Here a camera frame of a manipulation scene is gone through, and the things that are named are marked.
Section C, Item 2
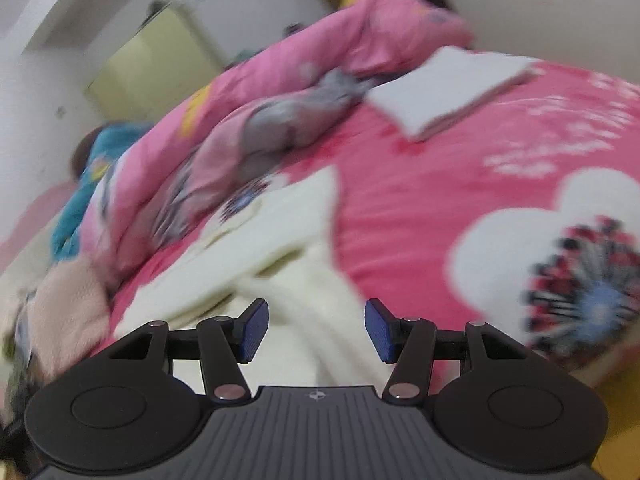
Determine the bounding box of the folded white garment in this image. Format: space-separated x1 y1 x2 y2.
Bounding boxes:
367 45 543 143

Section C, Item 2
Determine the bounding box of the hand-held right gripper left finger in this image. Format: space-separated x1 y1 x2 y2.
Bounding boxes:
107 298 270 405

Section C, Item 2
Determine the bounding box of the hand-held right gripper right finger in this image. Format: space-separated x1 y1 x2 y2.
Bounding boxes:
365 298 526 405

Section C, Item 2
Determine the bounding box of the pile of mixed clothes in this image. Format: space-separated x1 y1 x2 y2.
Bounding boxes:
0 290 36 431

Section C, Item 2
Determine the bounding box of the pink checked pillow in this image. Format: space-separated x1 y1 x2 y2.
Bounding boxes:
30 257 113 386

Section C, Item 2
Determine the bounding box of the pink and grey quilt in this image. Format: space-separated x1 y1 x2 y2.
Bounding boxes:
80 0 476 286

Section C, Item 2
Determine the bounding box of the pink and white headboard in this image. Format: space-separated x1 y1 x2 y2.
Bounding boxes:
0 180 76 311

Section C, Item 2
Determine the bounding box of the cream fleece garment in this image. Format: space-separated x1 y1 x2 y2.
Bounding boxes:
115 165 401 391

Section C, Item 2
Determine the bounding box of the pink floral blanket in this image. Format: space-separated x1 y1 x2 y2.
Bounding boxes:
110 57 640 391

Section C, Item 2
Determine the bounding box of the pale yellow wardrobe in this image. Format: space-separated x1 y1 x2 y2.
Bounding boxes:
85 0 226 121

